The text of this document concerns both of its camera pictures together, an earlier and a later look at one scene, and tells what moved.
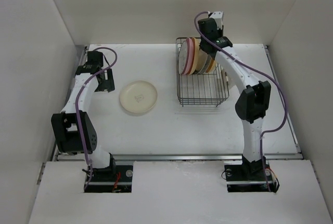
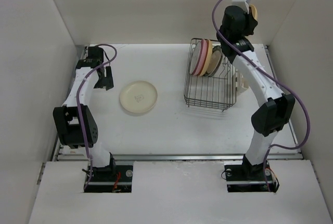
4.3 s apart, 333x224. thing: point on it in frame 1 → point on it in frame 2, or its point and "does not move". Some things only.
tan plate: [195, 47] → [208, 58]
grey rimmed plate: [203, 62] → [217, 54]
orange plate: [210, 65] → [254, 12]
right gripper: [221, 31] → [251, 23]
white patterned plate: [182, 57] → [195, 57]
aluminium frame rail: [274, 157] does not move
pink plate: [189, 63] → [200, 58]
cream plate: [138, 96] does not move
